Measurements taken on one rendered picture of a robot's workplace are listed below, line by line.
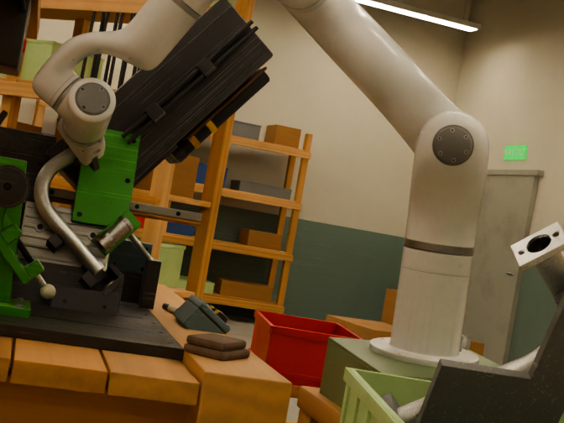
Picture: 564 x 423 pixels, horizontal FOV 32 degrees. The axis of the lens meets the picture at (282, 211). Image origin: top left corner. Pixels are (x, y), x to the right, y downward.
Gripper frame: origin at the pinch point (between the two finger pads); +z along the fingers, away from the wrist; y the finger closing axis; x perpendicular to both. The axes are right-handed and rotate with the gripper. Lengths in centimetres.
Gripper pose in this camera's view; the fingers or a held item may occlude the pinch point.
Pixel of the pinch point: (75, 150)
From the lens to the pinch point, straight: 208.6
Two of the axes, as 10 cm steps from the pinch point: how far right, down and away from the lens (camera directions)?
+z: -2.9, 2.4, 9.3
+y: -5.9, -8.1, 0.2
